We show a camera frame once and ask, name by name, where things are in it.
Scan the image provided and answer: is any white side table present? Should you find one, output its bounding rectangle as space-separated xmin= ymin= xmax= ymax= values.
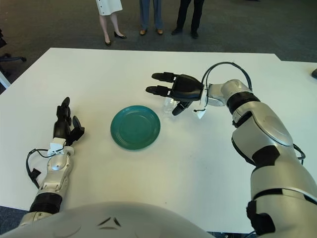
xmin=0 ymin=65 xmax=11 ymax=89

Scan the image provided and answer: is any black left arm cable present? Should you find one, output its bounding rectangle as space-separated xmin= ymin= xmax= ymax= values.
xmin=26 ymin=148 xmax=53 ymax=189

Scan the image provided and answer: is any person in blue jeans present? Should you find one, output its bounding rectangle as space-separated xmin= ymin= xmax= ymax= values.
xmin=138 ymin=0 xmax=164 ymax=36

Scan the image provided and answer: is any clear bottle with blue cap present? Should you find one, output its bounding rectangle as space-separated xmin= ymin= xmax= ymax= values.
xmin=162 ymin=98 xmax=185 ymax=117

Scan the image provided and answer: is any grey robot torso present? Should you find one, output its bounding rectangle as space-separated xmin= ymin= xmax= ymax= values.
xmin=0 ymin=202 xmax=211 ymax=238

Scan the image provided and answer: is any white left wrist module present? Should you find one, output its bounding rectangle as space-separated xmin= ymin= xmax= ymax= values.
xmin=48 ymin=138 xmax=67 ymax=157

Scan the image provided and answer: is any person in white skirt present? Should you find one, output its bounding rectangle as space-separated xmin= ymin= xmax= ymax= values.
xmin=95 ymin=0 xmax=127 ymax=47

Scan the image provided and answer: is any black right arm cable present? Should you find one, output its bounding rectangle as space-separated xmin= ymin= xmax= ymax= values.
xmin=201 ymin=61 xmax=253 ymax=92

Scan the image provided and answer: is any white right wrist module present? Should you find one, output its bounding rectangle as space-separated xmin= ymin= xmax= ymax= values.
xmin=193 ymin=89 xmax=210 ymax=119

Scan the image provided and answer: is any green round plate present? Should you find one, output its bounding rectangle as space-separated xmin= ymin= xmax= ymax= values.
xmin=110 ymin=105 xmax=162 ymax=151

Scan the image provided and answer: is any person in black trousers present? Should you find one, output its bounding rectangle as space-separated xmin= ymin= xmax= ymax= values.
xmin=171 ymin=0 xmax=205 ymax=39

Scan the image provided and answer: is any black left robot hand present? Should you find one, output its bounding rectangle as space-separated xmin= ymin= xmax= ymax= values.
xmin=53 ymin=97 xmax=85 ymax=147

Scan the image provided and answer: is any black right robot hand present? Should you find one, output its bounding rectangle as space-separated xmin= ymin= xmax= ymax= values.
xmin=145 ymin=71 xmax=205 ymax=116

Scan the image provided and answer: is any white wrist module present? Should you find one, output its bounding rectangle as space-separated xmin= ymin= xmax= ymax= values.
xmin=193 ymin=89 xmax=210 ymax=119
xmin=48 ymin=138 xmax=67 ymax=157

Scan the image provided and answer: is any black office chair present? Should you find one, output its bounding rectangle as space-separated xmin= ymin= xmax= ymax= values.
xmin=0 ymin=27 xmax=27 ymax=75

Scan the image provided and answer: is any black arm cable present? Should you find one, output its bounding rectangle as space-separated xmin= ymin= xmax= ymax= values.
xmin=26 ymin=148 xmax=53 ymax=189
xmin=201 ymin=61 xmax=253 ymax=92

